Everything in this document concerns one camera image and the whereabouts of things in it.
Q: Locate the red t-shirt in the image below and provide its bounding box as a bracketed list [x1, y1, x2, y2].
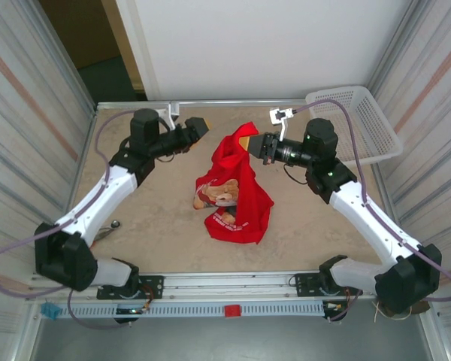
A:
[192, 120, 275, 245]

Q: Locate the white perforated plastic basket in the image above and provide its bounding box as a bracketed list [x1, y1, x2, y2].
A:
[304, 85, 404, 166]

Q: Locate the brown cardboard box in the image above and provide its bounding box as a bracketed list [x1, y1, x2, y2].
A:
[39, 0, 121, 71]

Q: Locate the small circuit board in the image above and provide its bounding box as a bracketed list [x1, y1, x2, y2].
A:
[114, 306, 151, 316]
[324, 300, 350, 316]

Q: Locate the small blue block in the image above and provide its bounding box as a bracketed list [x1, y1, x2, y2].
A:
[40, 302, 61, 320]

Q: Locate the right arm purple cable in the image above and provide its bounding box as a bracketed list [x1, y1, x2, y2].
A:
[291, 99, 451, 323]

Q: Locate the white door frame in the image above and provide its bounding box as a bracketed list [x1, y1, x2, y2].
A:
[101, 0, 162, 102]

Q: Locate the aluminium enclosure post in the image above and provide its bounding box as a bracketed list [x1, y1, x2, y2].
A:
[368, 0, 424, 99]
[32, 0, 98, 114]

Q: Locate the aluminium mounting rail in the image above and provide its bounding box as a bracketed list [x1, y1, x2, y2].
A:
[26, 268, 428, 302]

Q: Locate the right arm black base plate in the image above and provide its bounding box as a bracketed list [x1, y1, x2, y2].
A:
[293, 272, 363, 299]

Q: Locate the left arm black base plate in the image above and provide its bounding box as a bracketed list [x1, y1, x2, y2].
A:
[97, 275, 165, 300]

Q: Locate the slotted grey cable duct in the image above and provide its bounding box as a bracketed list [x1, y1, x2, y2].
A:
[58, 302, 326, 320]

